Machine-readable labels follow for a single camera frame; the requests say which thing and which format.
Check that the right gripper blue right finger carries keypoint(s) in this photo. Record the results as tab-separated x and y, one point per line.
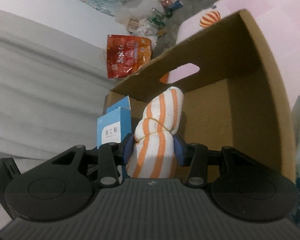
194	156

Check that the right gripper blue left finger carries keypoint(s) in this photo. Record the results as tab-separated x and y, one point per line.
110	156

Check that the red snack bag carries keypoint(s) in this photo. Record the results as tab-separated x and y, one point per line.
127	54

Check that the blue white bandage box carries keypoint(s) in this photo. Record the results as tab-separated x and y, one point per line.
115	124

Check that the brown cardboard box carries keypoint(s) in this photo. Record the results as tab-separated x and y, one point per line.
237	98

